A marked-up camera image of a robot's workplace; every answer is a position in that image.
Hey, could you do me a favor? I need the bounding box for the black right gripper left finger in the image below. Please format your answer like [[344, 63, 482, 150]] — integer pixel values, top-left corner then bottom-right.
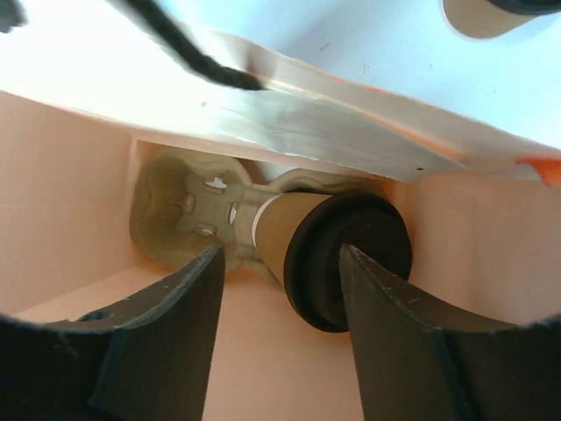
[[1, 246, 225, 420]]

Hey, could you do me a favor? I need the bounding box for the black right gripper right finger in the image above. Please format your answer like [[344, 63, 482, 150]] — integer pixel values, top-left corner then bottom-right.
[[340, 246, 560, 420]]

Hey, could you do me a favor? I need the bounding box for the black cup lid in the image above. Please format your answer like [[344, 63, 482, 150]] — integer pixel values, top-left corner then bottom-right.
[[490, 0, 561, 16], [283, 191, 412, 333]]

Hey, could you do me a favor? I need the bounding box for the single brown pulp carrier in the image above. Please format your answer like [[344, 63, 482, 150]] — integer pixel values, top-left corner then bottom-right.
[[130, 147, 387, 280]]

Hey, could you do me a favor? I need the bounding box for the brown paper cup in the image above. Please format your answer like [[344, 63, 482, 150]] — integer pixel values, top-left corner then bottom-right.
[[252, 192, 331, 284], [441, 0, 548, 40]]

